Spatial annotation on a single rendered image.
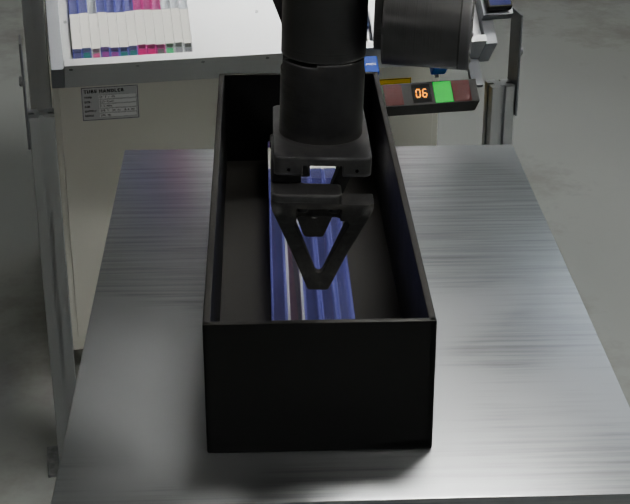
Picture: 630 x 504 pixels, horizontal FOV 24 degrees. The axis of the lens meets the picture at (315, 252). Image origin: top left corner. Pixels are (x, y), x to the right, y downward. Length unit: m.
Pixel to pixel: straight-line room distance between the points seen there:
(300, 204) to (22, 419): 1.81
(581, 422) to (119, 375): 0.38
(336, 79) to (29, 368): 1.97
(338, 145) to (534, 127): 3.09
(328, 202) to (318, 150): 0.04
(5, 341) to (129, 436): 1.84
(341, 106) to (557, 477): 0.33
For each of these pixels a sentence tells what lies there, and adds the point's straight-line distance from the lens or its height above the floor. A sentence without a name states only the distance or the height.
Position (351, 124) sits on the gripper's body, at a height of 1.07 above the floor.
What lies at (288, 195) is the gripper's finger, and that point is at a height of 1.04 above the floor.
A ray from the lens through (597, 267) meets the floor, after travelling 3.27.
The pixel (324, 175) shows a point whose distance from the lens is 1.49.
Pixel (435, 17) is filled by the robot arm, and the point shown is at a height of 1.15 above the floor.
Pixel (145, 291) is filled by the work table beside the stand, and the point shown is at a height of 0.80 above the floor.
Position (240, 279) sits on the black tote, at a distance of 1.35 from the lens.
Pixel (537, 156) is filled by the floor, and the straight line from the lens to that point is 3.86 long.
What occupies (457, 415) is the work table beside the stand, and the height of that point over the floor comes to 0.80.
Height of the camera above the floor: 1.42
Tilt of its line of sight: 26 degrees down
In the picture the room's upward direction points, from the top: straight up
